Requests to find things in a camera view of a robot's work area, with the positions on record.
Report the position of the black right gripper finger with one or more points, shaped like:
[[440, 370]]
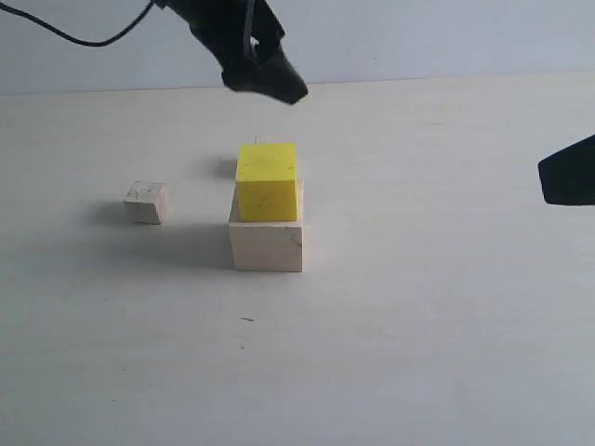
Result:
[[567, 176]]

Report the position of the small wooden cube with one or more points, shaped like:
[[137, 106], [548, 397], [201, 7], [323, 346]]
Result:
[[260, 138], [147, 202]]

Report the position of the yellow wooden cube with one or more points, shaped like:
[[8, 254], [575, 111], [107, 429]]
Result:
[[267, 182]]

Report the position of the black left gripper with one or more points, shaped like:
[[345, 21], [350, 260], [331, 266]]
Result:
[[245, 38]]

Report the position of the small wooden cube back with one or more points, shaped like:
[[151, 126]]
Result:
[[260, 138]]

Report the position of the large plain wooden cube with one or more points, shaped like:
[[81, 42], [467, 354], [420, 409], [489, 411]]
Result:
[[267, 246]]

